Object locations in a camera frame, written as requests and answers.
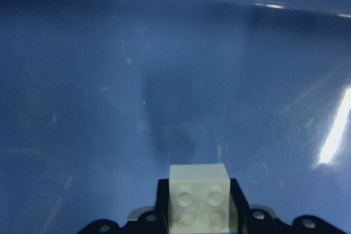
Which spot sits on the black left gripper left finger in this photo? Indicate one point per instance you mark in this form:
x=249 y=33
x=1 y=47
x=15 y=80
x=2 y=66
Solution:
x=161 y=207

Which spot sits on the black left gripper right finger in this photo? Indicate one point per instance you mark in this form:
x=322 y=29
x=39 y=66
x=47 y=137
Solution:
x=238 y=207

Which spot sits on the white block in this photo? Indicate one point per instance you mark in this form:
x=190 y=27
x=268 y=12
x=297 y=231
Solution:
x=199 y=197

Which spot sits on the blue plastic tray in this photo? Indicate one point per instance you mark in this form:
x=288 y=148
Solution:
x=100 y=97

